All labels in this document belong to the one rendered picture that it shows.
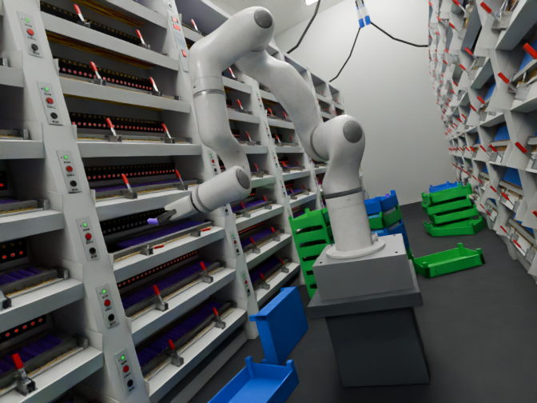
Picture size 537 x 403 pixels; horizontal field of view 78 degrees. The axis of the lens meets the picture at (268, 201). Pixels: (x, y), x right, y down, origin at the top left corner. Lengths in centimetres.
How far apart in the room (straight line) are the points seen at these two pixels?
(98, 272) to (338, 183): 75
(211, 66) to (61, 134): 47
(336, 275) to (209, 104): 61
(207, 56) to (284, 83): 23
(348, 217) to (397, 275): 22
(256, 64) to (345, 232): 58
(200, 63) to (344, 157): 48
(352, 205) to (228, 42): 59
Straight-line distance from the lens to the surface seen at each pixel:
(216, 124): 93
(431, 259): 214
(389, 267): 101
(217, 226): 156
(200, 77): 97
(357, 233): 106
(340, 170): 103
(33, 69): 118
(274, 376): 131
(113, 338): 111
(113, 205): 115
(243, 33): 99
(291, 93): 103
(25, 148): 107
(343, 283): 103
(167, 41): 175
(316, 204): 282
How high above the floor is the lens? 64
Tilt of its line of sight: 1 degrees down
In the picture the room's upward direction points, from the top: 15 degrees counter-clockwise
